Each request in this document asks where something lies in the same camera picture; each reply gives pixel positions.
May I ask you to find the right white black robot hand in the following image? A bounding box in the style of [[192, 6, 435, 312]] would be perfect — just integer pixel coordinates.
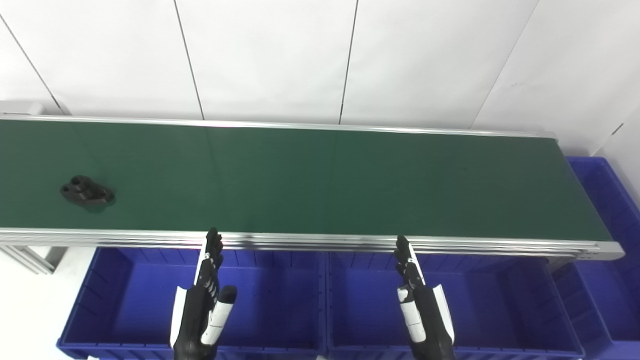
[[393, 235, 457, 360]]

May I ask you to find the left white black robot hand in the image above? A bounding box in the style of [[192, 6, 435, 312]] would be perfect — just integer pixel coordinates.
[[170, 227, 238, 360]]

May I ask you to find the blue plastic bin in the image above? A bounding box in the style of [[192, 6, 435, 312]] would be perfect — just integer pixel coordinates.
[[325, 251, 586, 360], [56, 247, 329, 360], [550, 156, 640, 360]]

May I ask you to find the green conveyor belt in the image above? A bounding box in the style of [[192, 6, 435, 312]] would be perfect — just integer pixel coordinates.
[[0, 119, 614, 242], [0, 114, 626, 262]]

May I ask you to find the black flanged machine part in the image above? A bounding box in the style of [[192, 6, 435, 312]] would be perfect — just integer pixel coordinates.
[[59, 175, 117, 207]]

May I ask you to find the aluminium conveyor support leg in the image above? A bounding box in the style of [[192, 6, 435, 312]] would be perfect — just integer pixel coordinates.
[[0, 245, 69, 276]]

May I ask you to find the grey conveyor end housing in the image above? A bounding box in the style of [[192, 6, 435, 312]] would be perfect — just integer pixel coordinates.
[[0, 100, 51, 117]]

